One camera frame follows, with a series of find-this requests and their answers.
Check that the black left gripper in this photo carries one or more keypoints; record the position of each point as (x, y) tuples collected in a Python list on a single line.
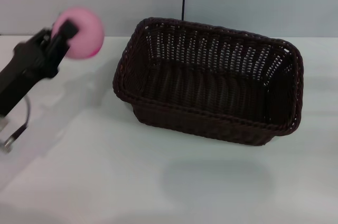
[(26, 68)]

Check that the dark brown woven basket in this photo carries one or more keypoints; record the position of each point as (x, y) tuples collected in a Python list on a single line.
[(211, 94)]

